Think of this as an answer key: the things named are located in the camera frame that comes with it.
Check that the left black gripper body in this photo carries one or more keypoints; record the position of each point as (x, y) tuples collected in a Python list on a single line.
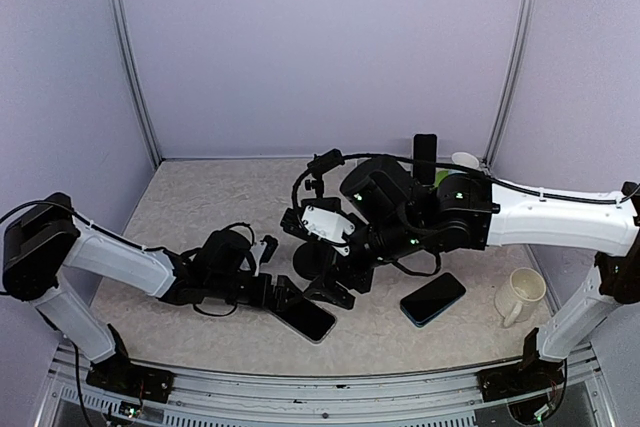
[(229, 290)]

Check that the cream ceramic mug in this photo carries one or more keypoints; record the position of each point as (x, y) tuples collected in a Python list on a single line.
[(518, 297)]

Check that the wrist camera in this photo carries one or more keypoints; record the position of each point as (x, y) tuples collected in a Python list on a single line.
[(262, 252), (317, 224)]

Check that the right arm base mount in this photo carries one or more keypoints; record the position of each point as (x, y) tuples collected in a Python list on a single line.
[(530, 374)]

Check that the left aluminium frame post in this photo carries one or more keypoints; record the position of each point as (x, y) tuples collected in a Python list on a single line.
[(125, 47)]

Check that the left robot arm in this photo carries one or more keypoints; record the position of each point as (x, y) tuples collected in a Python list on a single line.
[(44, 236)]

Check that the light blue mug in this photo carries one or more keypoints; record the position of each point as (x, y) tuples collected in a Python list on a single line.
[(465, 159)]

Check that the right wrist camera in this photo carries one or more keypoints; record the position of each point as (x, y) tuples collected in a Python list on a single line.
[(317, 224)]

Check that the green saucer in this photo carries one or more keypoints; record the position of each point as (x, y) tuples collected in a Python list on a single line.
[(440, 176)]

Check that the aluminium frame post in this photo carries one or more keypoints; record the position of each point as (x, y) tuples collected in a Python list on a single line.
[(516, 57), (125, 47)]

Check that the blue phone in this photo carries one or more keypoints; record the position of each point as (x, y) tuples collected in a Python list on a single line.
[(429, 301)]

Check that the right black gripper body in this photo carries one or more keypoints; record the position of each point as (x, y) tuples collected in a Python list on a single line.
[(361, 279)]

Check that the rear black round-base stand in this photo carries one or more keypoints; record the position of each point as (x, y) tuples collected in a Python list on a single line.
[(318, 167)]

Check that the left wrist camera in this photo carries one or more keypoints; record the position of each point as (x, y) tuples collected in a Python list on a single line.
[(262, 252)]

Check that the right aluminium frame post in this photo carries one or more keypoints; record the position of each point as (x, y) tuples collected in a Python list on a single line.
[(516, 57)]

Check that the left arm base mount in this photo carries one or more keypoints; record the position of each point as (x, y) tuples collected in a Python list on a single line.
[(118, 374)]

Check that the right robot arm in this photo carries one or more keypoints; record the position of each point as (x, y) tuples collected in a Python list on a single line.
[(390, 207)]

